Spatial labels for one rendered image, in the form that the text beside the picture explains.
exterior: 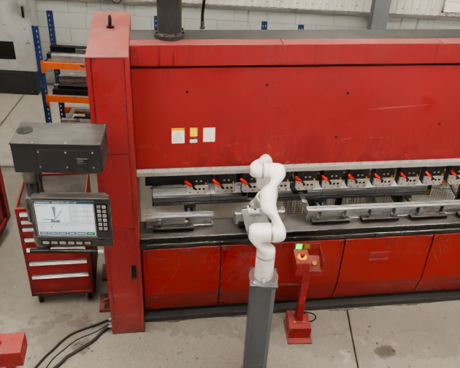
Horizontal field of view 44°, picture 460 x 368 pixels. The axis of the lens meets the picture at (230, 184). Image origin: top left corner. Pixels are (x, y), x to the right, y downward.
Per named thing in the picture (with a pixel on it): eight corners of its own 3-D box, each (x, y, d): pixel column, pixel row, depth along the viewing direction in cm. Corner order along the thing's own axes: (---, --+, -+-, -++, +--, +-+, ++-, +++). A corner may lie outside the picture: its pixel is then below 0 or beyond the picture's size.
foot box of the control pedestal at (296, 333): (287, 344, 453) (288, 334, 446) (283, 320, 474) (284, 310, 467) (312, 344, 454) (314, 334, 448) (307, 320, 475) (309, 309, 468)
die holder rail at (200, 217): (146, 228, 427) (145, 218, 422) (146, 223, 432) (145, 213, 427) (212, 225, 434) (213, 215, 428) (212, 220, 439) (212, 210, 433)
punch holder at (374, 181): (372, 187, 432) (376, 169, 423) (369, 181, 439) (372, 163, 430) (391, 186, 434) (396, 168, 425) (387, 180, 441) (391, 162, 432)
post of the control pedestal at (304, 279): (296, 321, 457) (303, 270, 427) (294, 316, 462) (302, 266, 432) (302, 321, 458) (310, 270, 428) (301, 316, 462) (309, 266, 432)
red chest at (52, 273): (33, 308, 473) (14, 210, 418) (41, 267, 514) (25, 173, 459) (96, 304, 480) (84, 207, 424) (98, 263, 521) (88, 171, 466)
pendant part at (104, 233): (38, 246, 349) (29, 198, 330) (43, 234, 359) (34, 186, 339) (112, 247, 352) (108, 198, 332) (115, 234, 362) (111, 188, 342)
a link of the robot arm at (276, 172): (258, 243, 355) (285, 244, 355) (261, 241, 343) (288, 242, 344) (258, 164, 365) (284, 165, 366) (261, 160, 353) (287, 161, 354)
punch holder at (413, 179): (397, 186, 435) (402, 167, 426) (393, 179, 442) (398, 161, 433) (416, 185, 437) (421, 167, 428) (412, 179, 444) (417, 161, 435)
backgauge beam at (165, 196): (152, 207, 449) (152, 196, 443) (152, 196, 460) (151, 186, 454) (429, 195, 480) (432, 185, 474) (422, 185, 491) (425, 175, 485)
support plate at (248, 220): (246, 232, 410) (246, 231, 409) (241, 210, 431) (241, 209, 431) (271, 231, 412) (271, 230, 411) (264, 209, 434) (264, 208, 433)
